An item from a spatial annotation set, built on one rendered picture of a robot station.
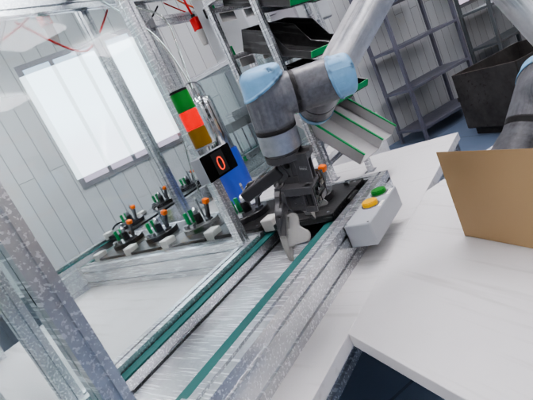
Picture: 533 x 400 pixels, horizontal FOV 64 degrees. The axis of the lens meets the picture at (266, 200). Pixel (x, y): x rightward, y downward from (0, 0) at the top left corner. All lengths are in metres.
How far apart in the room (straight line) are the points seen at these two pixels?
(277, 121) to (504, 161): 0.41
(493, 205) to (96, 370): 0.74
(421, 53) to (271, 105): 5.65
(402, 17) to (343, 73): 5.50
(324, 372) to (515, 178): 0.48
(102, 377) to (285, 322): 0.38
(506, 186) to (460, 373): 0.36
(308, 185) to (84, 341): 0.45
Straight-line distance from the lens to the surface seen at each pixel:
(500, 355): 0.72
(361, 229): 1.01
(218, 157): 1.13
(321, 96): 0.74
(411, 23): 6.31
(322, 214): 1.13
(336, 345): 0.83
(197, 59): 4.67
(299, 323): 0.85
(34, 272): 0.51
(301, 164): 0.76
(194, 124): 1.12
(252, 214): 1.35
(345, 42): 0.90
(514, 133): 0.95
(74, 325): 0.53
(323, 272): 0.93
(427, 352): 0.75
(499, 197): 0.91
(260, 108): 0.72
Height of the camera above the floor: 1.33
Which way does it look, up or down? 14 degrees down
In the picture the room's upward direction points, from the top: 25 degrees counter-clockwise
